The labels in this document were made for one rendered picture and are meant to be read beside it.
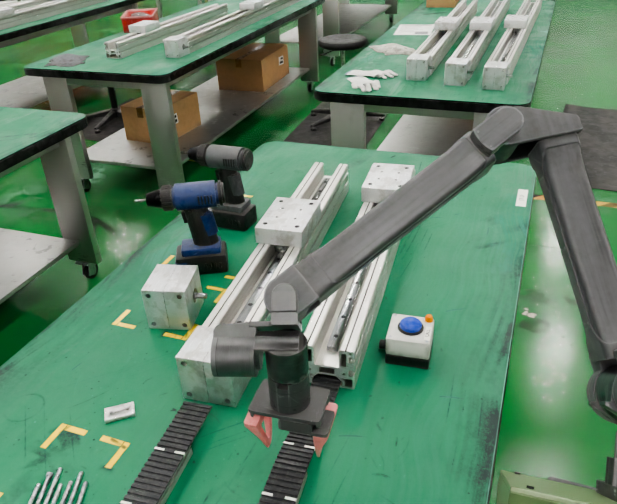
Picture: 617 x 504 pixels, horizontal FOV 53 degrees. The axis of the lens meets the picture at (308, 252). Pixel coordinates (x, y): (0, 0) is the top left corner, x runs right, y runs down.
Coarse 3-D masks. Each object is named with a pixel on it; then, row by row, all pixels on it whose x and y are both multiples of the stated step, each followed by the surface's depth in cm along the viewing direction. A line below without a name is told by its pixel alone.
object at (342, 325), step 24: (360, 216) 147; (384, 264) 129; (360, 288) 127; (384, 288) 133; (336, 312) 121; (360, 312) 114; (312, 336) 108; (336, 336) 112; (360, 336) 109; (312, 360) 108; (336, 360) 109; (360, 360) 111
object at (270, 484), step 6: (270, 480) 88; (264, 486) 87; (270, 486) 87; (276, 486) 88; (282, 486) 87; (288, 486) 87; (294, 486) 87; (300, 486) 87; (276, 492) 87; (282, 492) 86; (288, 492) 86; (294, 492) 86
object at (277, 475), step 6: (270, 474) 89; (276, 474) 89; (282, 474) 89; (288, 474) 89; (294, 474) 89; (300, 474) 89; (276, 480) 88; (282, 480) 88; (288, 480) 88; (294, 480) 88; (300, 480) 88
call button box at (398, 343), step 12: (396, 324) 114; (432, 324) 114; (396, 336) 111; (408, 336) 111; (420, 336) 111; (432, 336) 114; (384, 348) 116; (396, 348) 111; (408, 348) 111; (420, 348) 110; (396, 360) 113; (408, 360) 112; (420, 360) 111
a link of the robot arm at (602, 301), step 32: (544, 128) 83; (576, 128) 83; (512, 160) 90; (544, 160) 84; (576, 160) 83; (544, 192) 86; (576, 192) 82; (576, 224) 82; (576, 256) 81; (608, 256) 80; (576, 288) 82; (608, 288) 79; (608, 320) 78; (608, 352) 77
